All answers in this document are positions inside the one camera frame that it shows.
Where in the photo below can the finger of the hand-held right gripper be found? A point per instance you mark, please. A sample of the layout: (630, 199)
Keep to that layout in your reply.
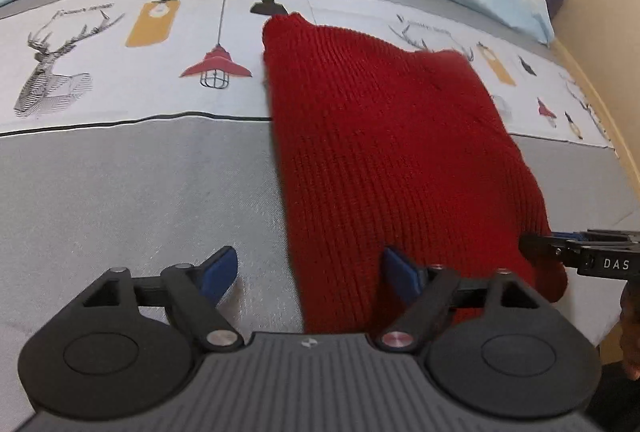
(570, 236)
(545, 248)

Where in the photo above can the wooden bed frame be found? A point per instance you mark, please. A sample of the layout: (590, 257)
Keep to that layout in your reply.
(610, 111)

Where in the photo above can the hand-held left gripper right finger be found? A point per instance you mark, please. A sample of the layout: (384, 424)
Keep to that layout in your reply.
(400, 274)

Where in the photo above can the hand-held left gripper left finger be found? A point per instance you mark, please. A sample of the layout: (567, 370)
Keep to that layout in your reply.
(220, 269)

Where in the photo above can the dark red knit sweater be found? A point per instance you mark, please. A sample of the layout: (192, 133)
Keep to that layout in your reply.
(375, 136)

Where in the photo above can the person's right hand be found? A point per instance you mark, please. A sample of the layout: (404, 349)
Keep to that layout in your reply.
(631, 327)

